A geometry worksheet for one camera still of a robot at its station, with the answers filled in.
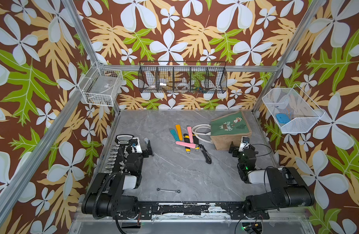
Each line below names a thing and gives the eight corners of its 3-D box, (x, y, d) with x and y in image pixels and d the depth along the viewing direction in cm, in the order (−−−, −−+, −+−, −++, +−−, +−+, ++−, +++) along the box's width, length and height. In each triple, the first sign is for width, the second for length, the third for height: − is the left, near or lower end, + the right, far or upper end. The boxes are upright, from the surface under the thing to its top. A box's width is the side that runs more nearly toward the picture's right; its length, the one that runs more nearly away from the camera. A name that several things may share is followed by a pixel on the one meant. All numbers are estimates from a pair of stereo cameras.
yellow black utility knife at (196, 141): (193, 151, 99) (193, 150, 97) (192, 135, 107) (192, 133, 105) (199, 151, 99) (199, 150, 97) (197, 135, 107) (198, 133, 105)
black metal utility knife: (207, 164, 93) (208, 163, 91) (198, 146, 101) (199, 144, 100) (212, 163, 93) (213, 161, 92) (203, 144, 102) (203, 143, 100)
